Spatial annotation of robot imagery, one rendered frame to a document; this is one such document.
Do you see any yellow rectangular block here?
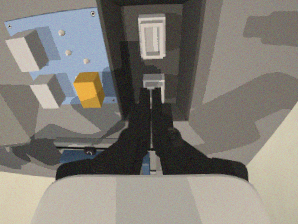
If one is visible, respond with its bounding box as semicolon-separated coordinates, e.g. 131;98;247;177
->
73;72;105;108

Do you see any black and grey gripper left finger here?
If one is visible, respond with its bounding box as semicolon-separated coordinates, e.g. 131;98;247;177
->
55;88;151;181

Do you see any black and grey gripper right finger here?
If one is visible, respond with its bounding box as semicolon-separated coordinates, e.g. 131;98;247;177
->
151;87;249;182

